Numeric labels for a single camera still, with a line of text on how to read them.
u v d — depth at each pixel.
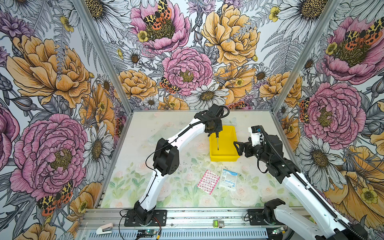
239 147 0.71
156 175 0.60
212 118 0.72
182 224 0.73
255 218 0.74
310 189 0.47
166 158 0.57
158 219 0.74
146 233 0.71
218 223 0.70
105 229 0.70
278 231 0.72
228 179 0.87
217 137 0.92
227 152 0.92
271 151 0.50
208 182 0.86
